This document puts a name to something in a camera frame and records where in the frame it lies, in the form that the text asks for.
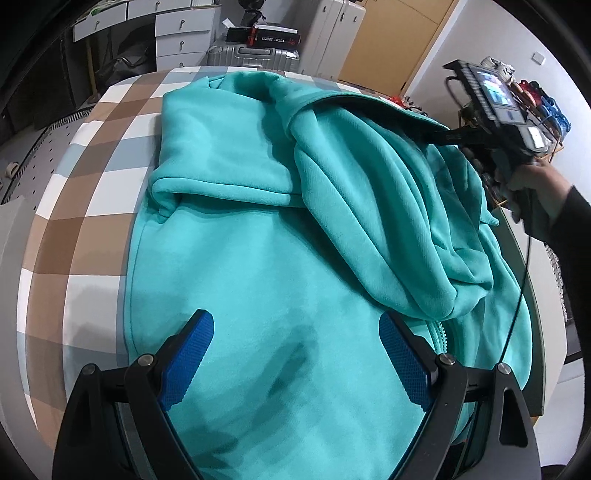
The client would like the wrapped flower bouquet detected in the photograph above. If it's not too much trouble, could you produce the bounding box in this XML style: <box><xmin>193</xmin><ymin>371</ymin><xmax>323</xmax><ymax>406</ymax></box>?
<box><xmin>238</xmin><ymin>0</ymin><xmax>269</xmax><ymax>25</ymax></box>

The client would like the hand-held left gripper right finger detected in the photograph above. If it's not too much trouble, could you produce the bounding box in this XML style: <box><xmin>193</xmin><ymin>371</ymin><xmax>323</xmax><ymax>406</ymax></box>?
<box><xmin>379</xmin><ymin>310</ymin><xmax>542</xmax><ymax>480</ymax></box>

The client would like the person's right hand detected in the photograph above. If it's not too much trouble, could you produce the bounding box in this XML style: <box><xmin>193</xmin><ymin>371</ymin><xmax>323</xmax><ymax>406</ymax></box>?
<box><xmin>505</xmin><ymin>161</ymin><xmax>576</xmax><ymax>241</ymax></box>

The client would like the checkered bed blanket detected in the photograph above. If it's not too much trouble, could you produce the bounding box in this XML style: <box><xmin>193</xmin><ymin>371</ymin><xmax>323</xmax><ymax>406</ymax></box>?
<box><xmin>16</xmin><ymin>65</ymin><xmax>455</xmax><ymax>444</ymax></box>

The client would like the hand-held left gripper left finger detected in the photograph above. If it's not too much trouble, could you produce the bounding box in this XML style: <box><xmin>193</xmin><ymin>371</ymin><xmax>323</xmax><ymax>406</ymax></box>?
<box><xmin>52</xmin><ymin>309</ymin><xmax>215</xmax><ymax>480</ymax></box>

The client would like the black red striped shoe box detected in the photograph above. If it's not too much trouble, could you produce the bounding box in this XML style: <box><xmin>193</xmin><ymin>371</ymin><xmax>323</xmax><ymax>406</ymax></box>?
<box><xmin>226</xmin><ymin>25</ymin><xmax>300</xmax><ymax>47</ymax></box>

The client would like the grey dotted rug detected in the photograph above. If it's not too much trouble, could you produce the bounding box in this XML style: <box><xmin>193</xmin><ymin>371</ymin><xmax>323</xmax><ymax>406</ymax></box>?
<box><xmin>0</xmin><ymin>104</ymin><xmax>100</xmax><ymax>205</ymax></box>

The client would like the wooden shoe rack with shoes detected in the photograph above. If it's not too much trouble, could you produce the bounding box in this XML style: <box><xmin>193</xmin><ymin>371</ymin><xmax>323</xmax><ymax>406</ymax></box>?
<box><xmin>480</xmin><ymin>55</ymin><xmax>574</xmax><ymax>139</ymax></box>

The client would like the white dresser with drawers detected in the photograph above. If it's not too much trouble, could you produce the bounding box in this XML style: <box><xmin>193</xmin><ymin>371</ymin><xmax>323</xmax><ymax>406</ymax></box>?
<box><xmin>73</xmin><ymin>0</ymin><xmax>223</xmax><ymax>70</ymax></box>

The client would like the person's right forearm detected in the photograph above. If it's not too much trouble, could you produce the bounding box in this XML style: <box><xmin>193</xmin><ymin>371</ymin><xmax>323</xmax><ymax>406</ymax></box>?
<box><xmin>531</xmin><ymin>185</ymin><xmax>591</xmax><ymax>356</ymax></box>

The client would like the grey bed frame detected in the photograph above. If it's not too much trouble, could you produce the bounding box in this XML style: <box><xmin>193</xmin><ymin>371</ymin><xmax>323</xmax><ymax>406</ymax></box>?
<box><xmin>489</xmin><ymin>208</ymin><xmax>548</xmax><ymax>417</ymax></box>

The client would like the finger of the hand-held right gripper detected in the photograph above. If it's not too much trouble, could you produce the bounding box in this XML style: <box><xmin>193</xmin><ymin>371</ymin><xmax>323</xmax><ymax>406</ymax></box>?
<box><xmin>418</xmin><ymin>127</ymin><xmax>498</xmax><ymax>151</ymax></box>

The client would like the teal zip jacket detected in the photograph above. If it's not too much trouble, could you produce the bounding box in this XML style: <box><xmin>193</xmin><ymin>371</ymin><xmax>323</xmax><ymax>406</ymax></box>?
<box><xmin>124</xmin><ymin>69</ymin><xmax>532</xmax><ymax>480</ymax></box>

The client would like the black cable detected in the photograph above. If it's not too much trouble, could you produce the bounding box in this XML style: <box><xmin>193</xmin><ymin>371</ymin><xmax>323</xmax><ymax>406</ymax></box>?
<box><xmin>500</xmin><ymin>228</ymin><xmax>533</xmax><ymax>366</ymax></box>

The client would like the white hard suitcase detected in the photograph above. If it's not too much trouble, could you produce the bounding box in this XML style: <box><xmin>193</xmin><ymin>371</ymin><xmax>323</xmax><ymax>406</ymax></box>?
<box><xmin>302</xmin><ymin>0</ymin><xmax>366</xmax><ymax>82</ymax></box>

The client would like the wooden door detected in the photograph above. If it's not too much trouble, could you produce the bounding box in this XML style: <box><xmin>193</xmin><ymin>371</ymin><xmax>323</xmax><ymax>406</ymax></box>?
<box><xmin>339</xmin><ymin>0</ymin><xmax>461</xmax><ymax>94</ymax></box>

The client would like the black bag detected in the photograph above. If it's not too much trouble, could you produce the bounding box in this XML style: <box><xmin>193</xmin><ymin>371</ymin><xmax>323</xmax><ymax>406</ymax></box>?
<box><xmin>95</xmin><ymin>54</ymin><xmax>156</xmax><ymax>89</ymax></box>

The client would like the silver hard suitcase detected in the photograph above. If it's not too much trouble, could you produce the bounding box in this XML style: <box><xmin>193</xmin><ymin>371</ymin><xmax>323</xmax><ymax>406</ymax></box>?
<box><xmin>206</xmin><ymin>44</ymin><xmax>301</xmax><ymax>75</ymax></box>

